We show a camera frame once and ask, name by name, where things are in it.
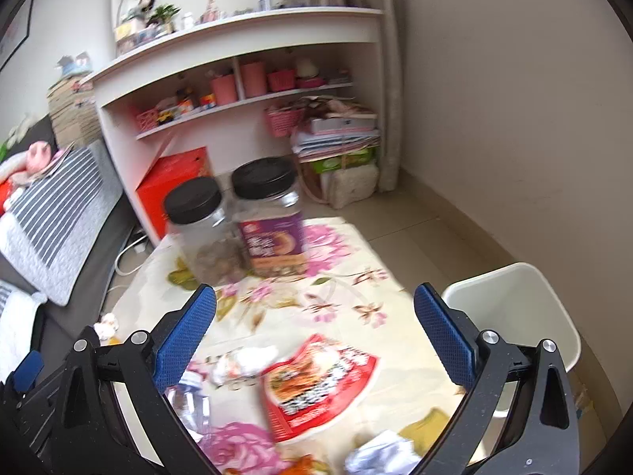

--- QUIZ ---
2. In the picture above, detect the clear jar with black lid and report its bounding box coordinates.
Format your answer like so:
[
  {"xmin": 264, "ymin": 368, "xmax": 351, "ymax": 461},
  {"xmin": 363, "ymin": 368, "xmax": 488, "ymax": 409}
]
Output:
[{"xmin": 163, "ymin": 177, "xmax": 248, "ymax": 288}]

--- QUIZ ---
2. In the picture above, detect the small pink basket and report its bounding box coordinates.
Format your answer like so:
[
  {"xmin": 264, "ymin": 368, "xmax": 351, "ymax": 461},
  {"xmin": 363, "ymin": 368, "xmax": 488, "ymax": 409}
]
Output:
[{"xmin": 267, "ymin": 70, "xmax": 298, "ymax": 92}]

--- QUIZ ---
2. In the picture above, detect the doll figurine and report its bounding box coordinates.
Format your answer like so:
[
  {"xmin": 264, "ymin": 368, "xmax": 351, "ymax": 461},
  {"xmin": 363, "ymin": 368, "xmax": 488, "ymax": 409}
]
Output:
[{"xmin": 133, "ymin": 0, "xmax": 159, "ymax": 28}]

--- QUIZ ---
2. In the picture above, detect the pink plush toy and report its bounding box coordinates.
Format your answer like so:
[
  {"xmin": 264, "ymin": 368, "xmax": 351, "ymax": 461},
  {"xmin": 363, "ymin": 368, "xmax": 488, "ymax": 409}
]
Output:
[{"xmin": 0, "ymin": 141, "xmax": 63, "ymax": 186}]

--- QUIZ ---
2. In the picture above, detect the floral tablecloth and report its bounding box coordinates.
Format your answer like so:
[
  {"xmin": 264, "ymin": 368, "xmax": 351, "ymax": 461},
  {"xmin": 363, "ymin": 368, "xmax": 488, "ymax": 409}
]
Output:
[{"xmin": 106, "ymin": 217, "xmax": 476, "ymax": 475}]

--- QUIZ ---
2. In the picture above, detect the white shelf unit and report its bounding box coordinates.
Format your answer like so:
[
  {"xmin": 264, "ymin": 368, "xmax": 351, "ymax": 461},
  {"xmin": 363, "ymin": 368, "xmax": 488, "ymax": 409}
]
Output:
[{"xmin": 81, "ymin": 0, "xmax": 399, "ymax": 245}]

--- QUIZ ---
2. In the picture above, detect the white plastic trash bin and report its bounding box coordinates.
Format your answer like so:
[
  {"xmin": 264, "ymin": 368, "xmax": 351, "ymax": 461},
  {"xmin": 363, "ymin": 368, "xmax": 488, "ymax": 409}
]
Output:
[{"xmin": 440, "ymin": 262, "xmax": 582, "ymax": 419}]

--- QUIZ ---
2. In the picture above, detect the stack of books and papers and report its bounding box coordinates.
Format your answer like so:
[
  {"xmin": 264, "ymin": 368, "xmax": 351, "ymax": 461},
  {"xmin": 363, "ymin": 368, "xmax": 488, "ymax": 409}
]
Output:
[{"xmin": 291, "ymin": 96, "xmax": 381, "ymax": 162}]

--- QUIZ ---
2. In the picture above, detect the crumpled white paper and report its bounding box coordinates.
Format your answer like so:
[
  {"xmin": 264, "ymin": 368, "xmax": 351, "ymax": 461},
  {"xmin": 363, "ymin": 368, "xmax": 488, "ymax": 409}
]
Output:
[{"xmin": 345, "ymin": 430, "xmax": 416, "ymax": 475}]

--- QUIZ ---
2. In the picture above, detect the pink cylinder container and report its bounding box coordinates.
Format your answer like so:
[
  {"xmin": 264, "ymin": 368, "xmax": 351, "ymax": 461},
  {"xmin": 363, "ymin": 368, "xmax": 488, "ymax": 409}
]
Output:
[
  {"xmin": 241, "ymin": 61, "xmax": 269, "ymax": 99},
  {"xmin": 210, "ymin": 75, "xmax": 239, "ymax": 106}
]

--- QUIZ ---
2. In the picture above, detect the small crumpled white tissue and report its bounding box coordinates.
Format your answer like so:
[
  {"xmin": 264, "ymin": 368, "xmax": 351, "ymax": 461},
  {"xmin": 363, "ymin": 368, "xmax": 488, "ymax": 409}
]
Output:
[{"xmin": 94, "ymin": 313, "xmax": 120, "ymax": 343}]

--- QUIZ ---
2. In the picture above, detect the pink shelf basket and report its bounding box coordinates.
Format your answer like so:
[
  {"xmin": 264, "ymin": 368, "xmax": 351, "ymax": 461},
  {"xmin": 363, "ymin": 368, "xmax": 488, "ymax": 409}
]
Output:
[{"xmin": 136, "ymin": 107, "xmax": 164, "ymax": 133}]

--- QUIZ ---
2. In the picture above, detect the dark grey sofa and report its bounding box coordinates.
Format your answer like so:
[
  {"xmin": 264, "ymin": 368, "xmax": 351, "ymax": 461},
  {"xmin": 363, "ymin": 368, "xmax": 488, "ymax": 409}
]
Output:
[{"xmin": 0, "ymin": 114, "xmax": 136, "ymax": 357}]

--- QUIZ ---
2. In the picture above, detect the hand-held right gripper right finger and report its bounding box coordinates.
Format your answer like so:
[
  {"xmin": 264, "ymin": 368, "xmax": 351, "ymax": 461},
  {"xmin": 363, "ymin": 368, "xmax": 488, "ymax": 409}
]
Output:
[{"xmin": 410, "ymin": 282, "xmax": 582, "ymax": 475}]

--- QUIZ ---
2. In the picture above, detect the stack of cardboard boxes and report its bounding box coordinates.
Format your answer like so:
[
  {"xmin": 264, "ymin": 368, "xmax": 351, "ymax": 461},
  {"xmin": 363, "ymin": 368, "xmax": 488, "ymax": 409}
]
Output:
[{"xmin": 47, "ymin": 76, "xmax": 102, "ymax": 146}]

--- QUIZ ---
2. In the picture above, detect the pink hanging basket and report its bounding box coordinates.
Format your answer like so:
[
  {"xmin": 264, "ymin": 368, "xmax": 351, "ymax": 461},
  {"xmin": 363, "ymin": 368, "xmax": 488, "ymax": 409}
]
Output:
[{"xmin": 264, "ymin": 106, "xmax": 305, "ymax": 138}]

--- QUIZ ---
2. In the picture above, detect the orange peel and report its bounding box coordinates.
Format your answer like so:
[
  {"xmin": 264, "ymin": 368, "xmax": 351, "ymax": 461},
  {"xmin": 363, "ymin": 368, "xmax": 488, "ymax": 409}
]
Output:
[{"xmin": 284, "ymin": 455, "xmax": 330, "ymax": 475}]

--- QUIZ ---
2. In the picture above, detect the red snack packet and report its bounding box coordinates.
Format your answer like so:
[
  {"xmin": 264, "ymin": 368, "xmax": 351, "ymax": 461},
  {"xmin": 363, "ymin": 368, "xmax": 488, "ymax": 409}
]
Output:
[{"xmin": 261, "ymin": 334, "xmax": 379, "ymax": 443}]

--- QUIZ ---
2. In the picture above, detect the crumpled tissue with orange print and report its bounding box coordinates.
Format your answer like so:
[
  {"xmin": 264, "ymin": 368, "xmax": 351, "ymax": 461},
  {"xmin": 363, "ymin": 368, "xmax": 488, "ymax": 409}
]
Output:
[{"xmin": 210, "ymin": 345, "xmax": 280, "ymax": 389}]

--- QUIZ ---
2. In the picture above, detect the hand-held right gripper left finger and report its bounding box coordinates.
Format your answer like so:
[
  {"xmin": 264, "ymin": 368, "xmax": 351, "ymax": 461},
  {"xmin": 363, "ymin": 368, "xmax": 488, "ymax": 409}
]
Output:
[{"xmin": 59, "ymin": 284, "xmax": 223, "ymax": 475}]

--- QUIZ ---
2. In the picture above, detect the red cardboard box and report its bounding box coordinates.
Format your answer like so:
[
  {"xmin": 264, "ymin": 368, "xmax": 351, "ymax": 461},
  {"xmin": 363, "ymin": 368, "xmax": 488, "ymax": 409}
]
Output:
[{"xmin": 136, "ymin": 147, "xmax": 214, "ymax": 243}]

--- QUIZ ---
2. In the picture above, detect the white power cable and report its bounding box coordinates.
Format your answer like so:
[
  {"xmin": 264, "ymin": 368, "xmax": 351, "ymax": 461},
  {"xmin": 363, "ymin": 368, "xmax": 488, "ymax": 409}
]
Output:
[{"xmin": 115, "ymin": 235, "xmax": 149, "ymax": 278}]

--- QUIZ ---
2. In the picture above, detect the grey striped cushion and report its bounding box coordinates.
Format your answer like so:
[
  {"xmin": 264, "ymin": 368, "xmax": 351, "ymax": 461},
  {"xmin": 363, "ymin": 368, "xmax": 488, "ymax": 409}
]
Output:
[{"xmin": 0, "ymin": 139, "xmax": 124, "ymax": 308}]

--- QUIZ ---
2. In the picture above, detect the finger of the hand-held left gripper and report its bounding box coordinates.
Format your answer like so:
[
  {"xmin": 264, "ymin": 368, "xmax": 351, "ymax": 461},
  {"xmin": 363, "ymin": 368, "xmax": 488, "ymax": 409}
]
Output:
[{"xmin": 2, "ymin": 350, "xmax": 66, "ymax": 456}]

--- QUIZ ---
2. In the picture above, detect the purple-labelled nut jar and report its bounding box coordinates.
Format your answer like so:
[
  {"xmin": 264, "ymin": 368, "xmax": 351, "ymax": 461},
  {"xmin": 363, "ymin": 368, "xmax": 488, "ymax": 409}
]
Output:
[{"xmin": 231, "ymin": 157, "xmax": 310, "ymax": 278}]

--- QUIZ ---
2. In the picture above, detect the crushed clear plastic bottle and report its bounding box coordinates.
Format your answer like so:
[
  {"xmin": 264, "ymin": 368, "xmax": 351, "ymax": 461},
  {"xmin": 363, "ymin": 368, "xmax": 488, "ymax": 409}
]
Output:
[{"xmin": 165, "ymin": 371, "xmax": 213, "ymax": 443}]

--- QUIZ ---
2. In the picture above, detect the wall picture frame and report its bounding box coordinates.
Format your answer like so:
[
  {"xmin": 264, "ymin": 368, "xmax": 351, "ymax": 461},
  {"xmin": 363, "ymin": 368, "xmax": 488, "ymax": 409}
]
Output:
[{"xmin": 0, "ymin": 0, "xmax": 38, "ymax": 70}]

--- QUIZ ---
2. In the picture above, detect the small potted plant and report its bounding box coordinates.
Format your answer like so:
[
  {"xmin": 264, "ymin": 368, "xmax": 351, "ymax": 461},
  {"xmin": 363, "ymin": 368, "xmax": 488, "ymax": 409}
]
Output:
[{"xmin": 148, "ymin": 4, "xmax": 181, "ymax": 35}]

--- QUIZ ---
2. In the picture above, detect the white quilted towel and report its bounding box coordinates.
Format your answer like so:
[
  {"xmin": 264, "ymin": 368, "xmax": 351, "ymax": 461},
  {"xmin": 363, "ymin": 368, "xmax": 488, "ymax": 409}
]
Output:
[{"xmin": 0, "ymin": 279, "xmax": 47, "ymax": 372}]

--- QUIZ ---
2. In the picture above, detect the green tissue box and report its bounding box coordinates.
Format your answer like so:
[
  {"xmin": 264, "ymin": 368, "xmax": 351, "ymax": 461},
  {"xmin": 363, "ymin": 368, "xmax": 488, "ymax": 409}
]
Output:
[{"xmin": 311, "ymin": 151, "xmax": 379, "ymax": 175}]

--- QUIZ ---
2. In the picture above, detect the white woven bag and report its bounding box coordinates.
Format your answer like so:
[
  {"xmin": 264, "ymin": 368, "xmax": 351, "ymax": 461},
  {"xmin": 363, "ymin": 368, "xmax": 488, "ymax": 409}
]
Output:
[{"xmin": 329, "ymin": 165, "xmax": 381, "ymax": 209}]

